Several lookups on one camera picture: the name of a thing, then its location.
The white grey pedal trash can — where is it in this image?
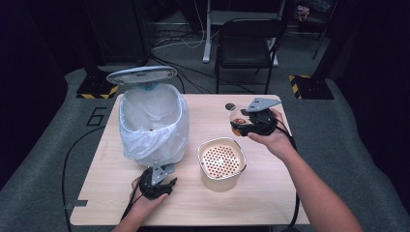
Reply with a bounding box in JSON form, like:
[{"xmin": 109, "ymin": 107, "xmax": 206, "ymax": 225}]
[{"xmin": 105, "ymin": 65, "xmax": 190, "ymax": 178}]

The white desk frame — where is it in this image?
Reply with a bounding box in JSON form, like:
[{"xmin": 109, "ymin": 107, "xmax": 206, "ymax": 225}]
[{"xmin": 202, "ymin": 0, "xmax": 287, "ymax": 68}]

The white floor cable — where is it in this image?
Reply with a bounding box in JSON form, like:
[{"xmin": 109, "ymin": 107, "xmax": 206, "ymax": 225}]
[{"xmin": 151, "ymin": 0, "xmax": 208, "ymax": 51}]

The person's left hand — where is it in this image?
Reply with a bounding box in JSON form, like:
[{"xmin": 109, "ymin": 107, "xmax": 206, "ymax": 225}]
[{"xmin": 130, "ymin": 176, "xmax": 169, "ymax": 218}]

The black tripod leg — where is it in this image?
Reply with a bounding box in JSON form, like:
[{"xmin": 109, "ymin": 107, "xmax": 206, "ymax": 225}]
[{"xmin": 311, "ymin": 13, "xmax": 337, "ymax": 61}]

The beige bucket with perforated strainer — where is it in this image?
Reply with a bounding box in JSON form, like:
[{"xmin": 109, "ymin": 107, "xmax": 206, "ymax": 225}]
[{"xmin": 196, "ymin": 136, "xmax": 248, "ymax": 193}]

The black cabinet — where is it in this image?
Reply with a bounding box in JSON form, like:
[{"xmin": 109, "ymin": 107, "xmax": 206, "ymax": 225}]
[{"xmin": 79, "ymin": 0, "xmax": 153, "ymax": 68}]

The grey table edge bracket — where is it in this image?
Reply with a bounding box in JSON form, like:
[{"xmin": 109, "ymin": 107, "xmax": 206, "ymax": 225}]
[{"xmin": 63, "ymin": 199, "xmax": 89, "ymax": 210}]

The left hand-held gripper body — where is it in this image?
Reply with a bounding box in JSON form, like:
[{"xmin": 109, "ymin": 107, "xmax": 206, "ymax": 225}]
[{"xmin": 138, "ymin": 162, "xmax": 177, "ymax": 201}]

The clear plastic cup brown liquid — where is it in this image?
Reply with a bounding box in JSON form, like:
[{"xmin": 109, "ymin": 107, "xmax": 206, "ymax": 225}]
[{"xmin": 227, "ymin": 103, "xmax": 255, "ymax": 137}]

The black folding chair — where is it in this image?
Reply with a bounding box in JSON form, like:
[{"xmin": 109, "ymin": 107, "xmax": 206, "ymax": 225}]
[{"xmin": 214, "ymin": 17, "xmax": 288, "ymax": 96}]

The black stand base hazard tape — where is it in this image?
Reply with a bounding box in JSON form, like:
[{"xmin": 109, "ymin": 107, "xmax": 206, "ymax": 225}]
[
  {"xmin": 288, "ymin": 73, "xmax": 336, "ymax": 101},
  {"xmin": 75, "ymin": 73, "xmax": 125, "ymax": 100}
]

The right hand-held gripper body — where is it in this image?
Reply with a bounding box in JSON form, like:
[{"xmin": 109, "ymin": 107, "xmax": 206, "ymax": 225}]
[{"xmin": 240, "ymin": 97, "xmax": 283, "ymax": 136}]

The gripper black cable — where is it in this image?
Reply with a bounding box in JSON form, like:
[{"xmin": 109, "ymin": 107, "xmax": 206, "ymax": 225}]
[
  {"xmin": 254, "ymin": 117, "xmax": 302, "ymax": 232},
  {"xmin": 120, "ymin": 176, "xmax": 145, "ymax": 222}
]

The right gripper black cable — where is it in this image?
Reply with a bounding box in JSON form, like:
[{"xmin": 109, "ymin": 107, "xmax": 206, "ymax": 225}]
[{"xmin": 254, "ymin": 117, "xmax": 302, "ymax": 232}]

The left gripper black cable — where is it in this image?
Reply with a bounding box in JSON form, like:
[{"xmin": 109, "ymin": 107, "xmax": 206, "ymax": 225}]
[{"xmin": 120, "ymin": 176, "xmax": 145, "ymax": 222}]

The person's right hand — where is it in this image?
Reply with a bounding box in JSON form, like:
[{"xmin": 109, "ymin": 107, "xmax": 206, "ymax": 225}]
[{"xmin": 247, "ymin": 107, "xmax": 294, "ymax": 160}]

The white plastic trash bag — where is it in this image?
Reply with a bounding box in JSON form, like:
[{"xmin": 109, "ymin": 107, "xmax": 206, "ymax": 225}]
[{"xmin": 118, "ymin": 83, "xmax": 190, "ymax": 168}]

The black floor cable bundle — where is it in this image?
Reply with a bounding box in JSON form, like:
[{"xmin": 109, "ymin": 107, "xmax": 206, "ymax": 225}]
[{"xmin": 150, "ymin": 53, "xmax": 256, "ymax": 96}]

